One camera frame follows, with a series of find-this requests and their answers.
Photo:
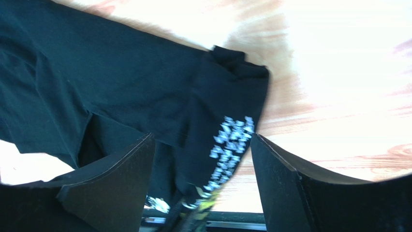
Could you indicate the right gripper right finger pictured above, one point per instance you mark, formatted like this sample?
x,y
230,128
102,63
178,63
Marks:
x,y
300,196

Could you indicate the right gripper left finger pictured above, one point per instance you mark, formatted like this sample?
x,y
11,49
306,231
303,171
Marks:
x,y
107,195

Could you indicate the black t shirt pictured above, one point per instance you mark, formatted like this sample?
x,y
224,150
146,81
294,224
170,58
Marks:
x,y
78,87

